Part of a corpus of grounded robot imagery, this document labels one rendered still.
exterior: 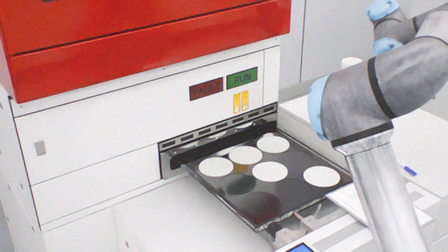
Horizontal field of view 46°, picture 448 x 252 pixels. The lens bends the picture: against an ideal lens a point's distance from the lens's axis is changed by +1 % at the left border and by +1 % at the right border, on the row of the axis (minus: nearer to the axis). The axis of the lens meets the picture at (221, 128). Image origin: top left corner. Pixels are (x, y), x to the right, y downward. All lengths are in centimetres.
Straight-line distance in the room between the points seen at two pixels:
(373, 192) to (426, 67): 23
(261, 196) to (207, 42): 44
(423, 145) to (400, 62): 70
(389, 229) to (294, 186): 54
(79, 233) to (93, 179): 17
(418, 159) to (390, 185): 57
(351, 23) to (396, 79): 331
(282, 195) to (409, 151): 38
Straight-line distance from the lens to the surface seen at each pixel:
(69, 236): 156
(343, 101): 94
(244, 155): 160
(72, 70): 128
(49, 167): 142
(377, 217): 98
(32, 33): 123
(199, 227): 145
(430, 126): 171
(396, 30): 133
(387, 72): 92
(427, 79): 94
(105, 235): 161
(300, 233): 135
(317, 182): 149
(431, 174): 148
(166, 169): 157
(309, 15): 387
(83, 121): 140
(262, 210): 138
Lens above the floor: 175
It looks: 29 degrees down
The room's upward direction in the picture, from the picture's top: 1 degrees counter-clockwise
